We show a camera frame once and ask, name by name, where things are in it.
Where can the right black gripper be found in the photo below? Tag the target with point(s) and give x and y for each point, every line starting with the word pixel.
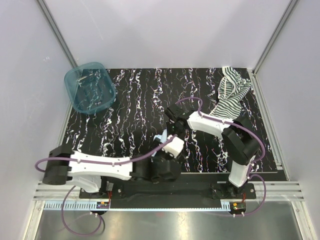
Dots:
pixel 170 125

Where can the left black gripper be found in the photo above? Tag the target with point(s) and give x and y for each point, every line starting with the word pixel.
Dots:
pixel 159 152

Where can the light blue towel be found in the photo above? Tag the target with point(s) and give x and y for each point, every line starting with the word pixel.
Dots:
pixel 161 138

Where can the black white striped towel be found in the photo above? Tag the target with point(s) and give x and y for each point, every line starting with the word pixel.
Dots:
pixel 231 91

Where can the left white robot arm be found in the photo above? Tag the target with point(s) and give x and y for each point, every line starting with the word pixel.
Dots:
pixel 67 167

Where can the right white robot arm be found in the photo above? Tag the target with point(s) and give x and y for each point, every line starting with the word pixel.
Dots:
pixel 242 145

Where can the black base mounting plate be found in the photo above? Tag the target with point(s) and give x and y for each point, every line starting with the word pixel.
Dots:
pixel 215 185

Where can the teal transparent plastic bin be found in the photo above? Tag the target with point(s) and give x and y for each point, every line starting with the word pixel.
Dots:
pixel 90 88

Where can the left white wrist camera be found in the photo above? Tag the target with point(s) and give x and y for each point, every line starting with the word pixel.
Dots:
pixel 174 147

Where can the white slotted cable duct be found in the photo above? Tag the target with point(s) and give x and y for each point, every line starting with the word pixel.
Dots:
pixel 118 206

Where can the right aluminium frame post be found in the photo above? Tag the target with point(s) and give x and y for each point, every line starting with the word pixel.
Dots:
pixel 277 31

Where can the aluminium frame post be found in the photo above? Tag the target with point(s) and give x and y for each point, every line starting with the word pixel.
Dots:
pixel 277 31
pixel 56 32

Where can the left aluminium frame post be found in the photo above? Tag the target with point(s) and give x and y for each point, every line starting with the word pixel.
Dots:
pixel 56 32

